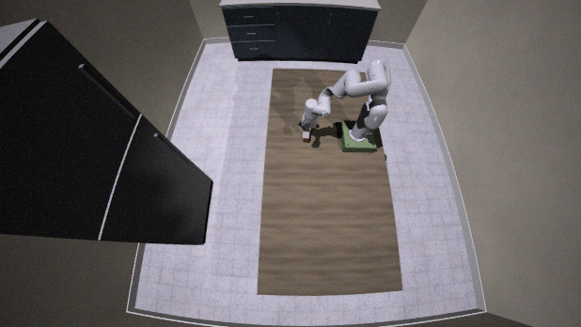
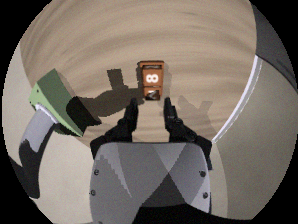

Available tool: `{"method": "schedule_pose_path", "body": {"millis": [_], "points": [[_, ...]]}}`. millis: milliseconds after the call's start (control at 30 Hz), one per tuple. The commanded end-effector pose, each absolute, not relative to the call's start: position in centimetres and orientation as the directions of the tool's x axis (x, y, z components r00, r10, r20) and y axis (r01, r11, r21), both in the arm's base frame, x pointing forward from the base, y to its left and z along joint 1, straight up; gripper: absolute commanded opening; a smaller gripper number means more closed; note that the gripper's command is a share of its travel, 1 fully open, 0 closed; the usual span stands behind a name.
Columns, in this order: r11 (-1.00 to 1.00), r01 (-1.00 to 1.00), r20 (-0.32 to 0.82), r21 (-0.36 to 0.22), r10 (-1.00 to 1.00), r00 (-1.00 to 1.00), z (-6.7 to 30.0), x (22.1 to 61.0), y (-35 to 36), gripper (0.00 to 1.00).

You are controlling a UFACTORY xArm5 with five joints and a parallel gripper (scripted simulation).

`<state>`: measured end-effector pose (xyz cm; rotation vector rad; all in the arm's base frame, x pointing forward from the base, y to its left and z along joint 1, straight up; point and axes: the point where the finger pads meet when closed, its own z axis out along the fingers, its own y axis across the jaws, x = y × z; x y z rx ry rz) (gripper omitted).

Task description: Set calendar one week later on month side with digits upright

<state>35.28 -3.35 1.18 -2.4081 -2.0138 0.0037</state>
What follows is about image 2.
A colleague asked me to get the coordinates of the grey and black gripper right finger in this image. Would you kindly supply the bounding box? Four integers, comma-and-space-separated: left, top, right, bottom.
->
163, 97, 212, 163

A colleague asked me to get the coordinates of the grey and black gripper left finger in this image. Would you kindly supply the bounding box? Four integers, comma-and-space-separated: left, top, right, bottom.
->
90, 98, 139, 160

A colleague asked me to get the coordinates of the brown rectangular tray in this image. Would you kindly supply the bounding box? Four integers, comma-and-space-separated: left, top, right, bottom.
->
140, 60, 164, 97

